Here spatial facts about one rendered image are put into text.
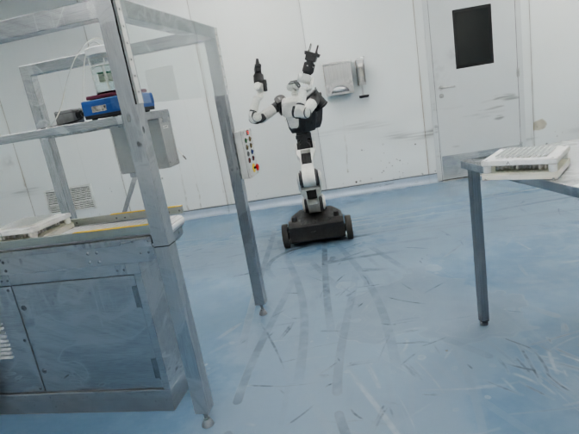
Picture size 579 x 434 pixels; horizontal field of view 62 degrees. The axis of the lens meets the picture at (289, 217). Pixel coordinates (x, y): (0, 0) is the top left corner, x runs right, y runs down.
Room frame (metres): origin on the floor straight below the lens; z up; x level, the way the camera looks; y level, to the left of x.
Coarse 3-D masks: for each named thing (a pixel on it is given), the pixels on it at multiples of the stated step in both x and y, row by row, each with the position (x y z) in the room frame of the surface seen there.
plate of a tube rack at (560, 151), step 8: (496, 152) 1.81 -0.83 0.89; (552, 152) 1.64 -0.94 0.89; (560, 152) 1.61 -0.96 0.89; (488, 160) 1.69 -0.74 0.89; (496, 160) 1.67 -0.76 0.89; (504, 160) 1.65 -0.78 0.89; (512, 160) 1.63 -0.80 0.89; (520, 160) 1.61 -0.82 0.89; (528, 160) 1.59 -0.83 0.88; (536, 160) 1.58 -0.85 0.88; (544, 160) 1.56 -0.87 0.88; (552, 160) 1.55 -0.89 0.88
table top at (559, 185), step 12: (552, 144) 2.17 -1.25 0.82; (564, 144) 2.12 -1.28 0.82; (576, 144) 2.07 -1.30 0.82; (576, 156) 1.84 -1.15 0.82; (468, 168) 2.08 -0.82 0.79; (480, 168) 1.98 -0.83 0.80; (576, 168) 1.65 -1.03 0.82; (516, 180) 1.72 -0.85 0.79; (528, 180) 1.65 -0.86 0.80; (540, 180) 1.58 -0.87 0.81; (552, 180) 1.54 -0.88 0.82; (564, 180) 1.51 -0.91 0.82; (576, 180) 1.49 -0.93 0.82; (564, 192) 1.47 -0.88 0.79; (576, 192) 1.41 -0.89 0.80
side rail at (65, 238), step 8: (72, 232) 1.83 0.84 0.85; (88, 232) 1.80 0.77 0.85; (96, 232) 1.79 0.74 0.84; (104, 232) 1.79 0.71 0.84; (112, 232) 1.78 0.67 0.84; (120, 232) 1.77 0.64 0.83; (128, 232) 1.76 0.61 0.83; (136, 232) 1.76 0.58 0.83; (144, 232) 1.75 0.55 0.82; (8, 240) 1.89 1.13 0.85; (16, 240) 1.87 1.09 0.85; (24, 240) 1.87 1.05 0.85; (32, 240) 1.86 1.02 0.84; (40, 240) 1.85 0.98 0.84; (48, 240) 1.84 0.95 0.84; (56, 240) 1.83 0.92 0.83; (64, 240) 1.83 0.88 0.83; (72, 240) 1.82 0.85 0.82; (80, 240) 1.81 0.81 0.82; (0, 248) 1.89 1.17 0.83; (8, 248) 1.88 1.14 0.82
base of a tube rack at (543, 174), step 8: (560, 160) 1.70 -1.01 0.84; (568, 160) 1.69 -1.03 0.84; (560, 168) 1.58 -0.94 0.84; (488, 176) 1.68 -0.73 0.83; (496, 176) 1.66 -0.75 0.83; (504, 176) 1.65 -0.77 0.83; (512, 176) 1.63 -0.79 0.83; (520, 176) 1.61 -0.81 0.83; (528, 176) 1.60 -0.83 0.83; (536, 176) 1.58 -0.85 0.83; (544, 176) 1.56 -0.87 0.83; (552, 176) 1.55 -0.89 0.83
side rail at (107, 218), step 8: (168, 208) 2.02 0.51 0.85; (176, 208) 2.01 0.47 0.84; (96, 216) 2.10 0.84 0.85; (104, 216) 2.09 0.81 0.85; (112, 216) 2.08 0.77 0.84; (120, 216) 2.07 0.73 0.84; (128, 216) 2.06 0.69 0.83; (136, 216) 2.05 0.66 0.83; (144, 216) 2.05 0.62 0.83; (80, 224) 2.12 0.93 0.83; (88, 224) 2.11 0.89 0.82
